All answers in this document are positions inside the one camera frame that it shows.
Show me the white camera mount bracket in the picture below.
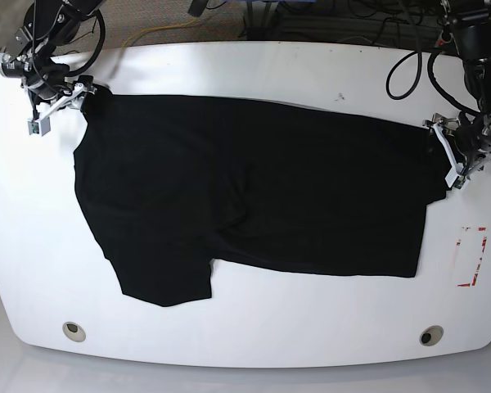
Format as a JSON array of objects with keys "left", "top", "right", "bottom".
[
  {"left": 27, "top": 83, "right": 88, "bottom": 137},
  {"left": 429, "top": 122, "right": 486, "bottom": 190}
]

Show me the table cable grommet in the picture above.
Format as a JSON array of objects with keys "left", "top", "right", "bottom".
[
  {"left": 419, "top": 325, "right": 444, "bottom": 346},
  {"left": 62, "top": 322, "right": 86, "bottom": 342}
]

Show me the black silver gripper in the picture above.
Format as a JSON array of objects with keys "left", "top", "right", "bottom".
[
  {"left": 423, "top": 111, "right": 491, "bottom": 166},
  {"left": 0, "top": 38, "right": 98, "bottom": 110}
]

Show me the red tape rectangle marking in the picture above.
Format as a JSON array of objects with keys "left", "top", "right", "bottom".
[{"left": 453, "top": 227, "right": 488, "bottom": 287}]

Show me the left table cable grommet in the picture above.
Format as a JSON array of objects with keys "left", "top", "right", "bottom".
[{"left": 62, "top": 322, "right": 86, "bottom": 342}]

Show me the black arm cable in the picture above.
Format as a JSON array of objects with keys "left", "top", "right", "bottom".
[
  {"left": 28, "top": 0, "right": 107, "bottom": 79},
  {"left": 386, "top": 0, "right": 480, "bottom": 120}
]

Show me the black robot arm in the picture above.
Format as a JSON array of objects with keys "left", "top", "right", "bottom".
[
  {"left": 0, "top": 1, "right": 106, "bottom": 110},
  {"left": 426, "top": 1, "right": 491, "bottom": 187}
]

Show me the yellow cable on floor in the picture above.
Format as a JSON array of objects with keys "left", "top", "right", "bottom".
[{"left": 122, "top": 18, "right": 197, "bottom": 48}]

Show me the right table cable grommet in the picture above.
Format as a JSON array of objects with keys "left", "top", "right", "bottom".
[{"left": 419, "top": 325, "right": 444, "bottom": 346}]

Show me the black T-shirt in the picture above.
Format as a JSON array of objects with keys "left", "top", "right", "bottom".
[{"left": 74, "top": 87, "right": 450, "bottom": 307}]

